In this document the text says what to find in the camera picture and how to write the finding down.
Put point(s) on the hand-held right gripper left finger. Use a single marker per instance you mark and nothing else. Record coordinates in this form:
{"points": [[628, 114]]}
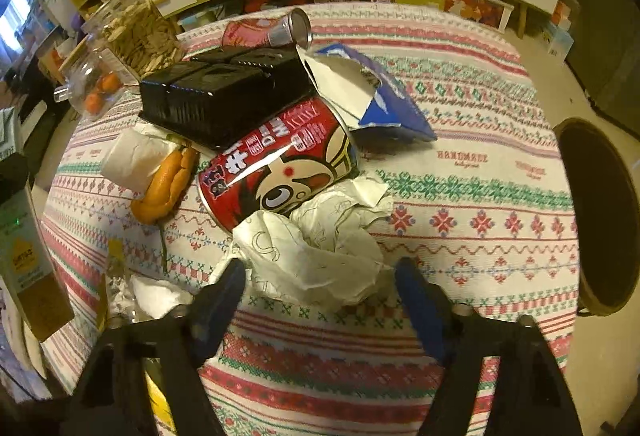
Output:
{"points": [[225, 288]]}

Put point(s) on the small orange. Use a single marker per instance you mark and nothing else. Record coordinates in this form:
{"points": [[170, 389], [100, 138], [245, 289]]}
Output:
{"points": [[93, 102], [109, 84]]}

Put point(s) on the patterned tablecloth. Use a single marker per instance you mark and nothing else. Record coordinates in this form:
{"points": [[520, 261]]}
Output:
{"points": [[475, 216]]}

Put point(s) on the crumpled white tissue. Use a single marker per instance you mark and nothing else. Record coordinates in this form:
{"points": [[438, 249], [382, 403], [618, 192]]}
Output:
{"points": [[155, 296]]}

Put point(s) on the clear plastic fruit container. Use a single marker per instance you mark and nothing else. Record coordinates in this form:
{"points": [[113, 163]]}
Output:
{"points": [[85, 75]]}

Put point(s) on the white paper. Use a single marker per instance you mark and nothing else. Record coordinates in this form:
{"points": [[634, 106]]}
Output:
{"points": [[310, 261]]}

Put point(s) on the clear jar of seeds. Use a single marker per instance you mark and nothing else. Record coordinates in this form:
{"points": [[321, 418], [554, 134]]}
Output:
{"points": [[140, 35]]}

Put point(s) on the crushed maroon can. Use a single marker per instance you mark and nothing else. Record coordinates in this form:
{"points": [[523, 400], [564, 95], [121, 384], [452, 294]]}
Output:
{"points": [[250, 35]]}

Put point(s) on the orange peel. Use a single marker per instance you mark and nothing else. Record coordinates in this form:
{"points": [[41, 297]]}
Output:
{"points": [[165, 186]]}

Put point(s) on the yellow white carton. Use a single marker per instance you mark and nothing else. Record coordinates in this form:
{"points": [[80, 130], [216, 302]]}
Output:
{"points": [[30, 266]]}

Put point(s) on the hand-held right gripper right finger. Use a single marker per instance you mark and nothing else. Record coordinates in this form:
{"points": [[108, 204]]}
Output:
{"points": [[420, 306]]}

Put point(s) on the red cartoon drink can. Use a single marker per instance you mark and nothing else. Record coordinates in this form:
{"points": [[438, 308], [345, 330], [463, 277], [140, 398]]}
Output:
{"points": [[280, 155]]}

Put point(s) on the black plastic tray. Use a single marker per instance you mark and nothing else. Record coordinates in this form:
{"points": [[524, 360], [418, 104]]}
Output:
{"points": [[210, 100]]}

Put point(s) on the round dark stool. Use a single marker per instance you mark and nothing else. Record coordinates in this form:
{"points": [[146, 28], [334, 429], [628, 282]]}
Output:
{"points": [[595, 216]]}

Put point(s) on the torn blue white packet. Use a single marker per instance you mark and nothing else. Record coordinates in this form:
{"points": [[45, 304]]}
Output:
{"points": [[390, 110]]}

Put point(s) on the red printed box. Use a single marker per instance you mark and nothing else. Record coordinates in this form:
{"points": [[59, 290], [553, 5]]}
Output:
{"points": [[475, 8]]}

